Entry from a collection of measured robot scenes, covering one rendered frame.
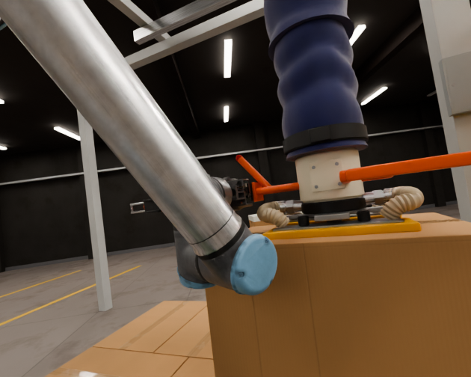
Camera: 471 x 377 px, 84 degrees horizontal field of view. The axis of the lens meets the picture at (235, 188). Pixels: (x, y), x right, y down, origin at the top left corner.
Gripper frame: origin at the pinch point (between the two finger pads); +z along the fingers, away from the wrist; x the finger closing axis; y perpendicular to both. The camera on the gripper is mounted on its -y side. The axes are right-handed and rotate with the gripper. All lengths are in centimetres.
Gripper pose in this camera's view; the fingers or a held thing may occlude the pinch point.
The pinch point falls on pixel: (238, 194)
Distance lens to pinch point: 84.0
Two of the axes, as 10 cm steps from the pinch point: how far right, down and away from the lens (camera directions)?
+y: 9.1, -1.5, -3.8
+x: -1.4, -9.9, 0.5
